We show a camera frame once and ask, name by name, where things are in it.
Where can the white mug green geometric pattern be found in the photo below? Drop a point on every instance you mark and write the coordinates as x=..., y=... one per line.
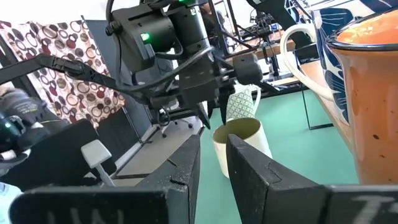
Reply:
x=241, y=105

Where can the person's hand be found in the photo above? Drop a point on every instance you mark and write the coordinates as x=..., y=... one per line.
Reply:
x=21, y=105

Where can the black chair grey armrest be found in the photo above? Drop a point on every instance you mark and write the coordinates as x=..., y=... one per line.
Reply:
x=62, y=155

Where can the plain cream mug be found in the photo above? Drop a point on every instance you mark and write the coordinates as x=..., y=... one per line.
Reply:
x=242, y=127

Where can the orange speckled mug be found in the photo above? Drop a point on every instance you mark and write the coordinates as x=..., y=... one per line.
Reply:
x=373, y=109

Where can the white mug blue floral print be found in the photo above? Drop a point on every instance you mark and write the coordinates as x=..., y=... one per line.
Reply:
x=332, y=71

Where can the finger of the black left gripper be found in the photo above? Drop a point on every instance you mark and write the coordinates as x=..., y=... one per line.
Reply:
x=224, y=104
x=205, y=115

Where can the dark folding partition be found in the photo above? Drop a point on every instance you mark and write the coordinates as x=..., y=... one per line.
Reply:
x=102, y=40

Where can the black metal table frame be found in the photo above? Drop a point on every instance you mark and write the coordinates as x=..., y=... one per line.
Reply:
x=289, y=86

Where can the background robot workstation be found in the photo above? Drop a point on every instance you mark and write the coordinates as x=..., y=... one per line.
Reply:
x=264, y=21

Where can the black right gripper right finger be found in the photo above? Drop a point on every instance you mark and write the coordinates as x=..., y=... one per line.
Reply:
x=261, y=193

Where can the circle patterned curtain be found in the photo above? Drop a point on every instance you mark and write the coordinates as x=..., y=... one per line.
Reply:
x=77, y=43

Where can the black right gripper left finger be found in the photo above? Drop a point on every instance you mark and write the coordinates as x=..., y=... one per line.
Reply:
x=174, y=199

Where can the wooden shelf riser black legs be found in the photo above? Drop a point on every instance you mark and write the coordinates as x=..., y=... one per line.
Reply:
x=314, y=74

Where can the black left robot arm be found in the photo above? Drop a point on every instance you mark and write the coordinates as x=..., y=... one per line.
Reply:
x=140, y=40

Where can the green table mat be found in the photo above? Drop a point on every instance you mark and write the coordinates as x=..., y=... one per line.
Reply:
x=295, y=155

